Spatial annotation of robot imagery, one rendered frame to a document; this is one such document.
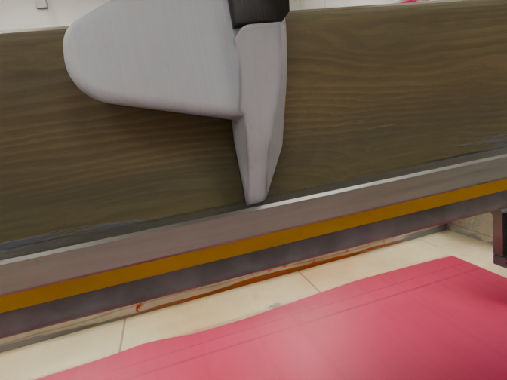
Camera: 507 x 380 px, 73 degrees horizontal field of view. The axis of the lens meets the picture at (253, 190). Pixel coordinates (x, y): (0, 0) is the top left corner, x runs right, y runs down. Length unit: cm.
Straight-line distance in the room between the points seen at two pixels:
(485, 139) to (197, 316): 24
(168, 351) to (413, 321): 17
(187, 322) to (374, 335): 14
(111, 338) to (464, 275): 29
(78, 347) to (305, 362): 18
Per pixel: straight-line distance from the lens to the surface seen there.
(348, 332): 26
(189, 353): 27
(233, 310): 31
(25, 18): 462
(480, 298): 31
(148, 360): 28
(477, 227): 41
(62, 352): 33
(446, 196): 19
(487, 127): 18
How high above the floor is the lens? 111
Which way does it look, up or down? 11 degrees down
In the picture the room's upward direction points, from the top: 9 degrees counter-clockwise
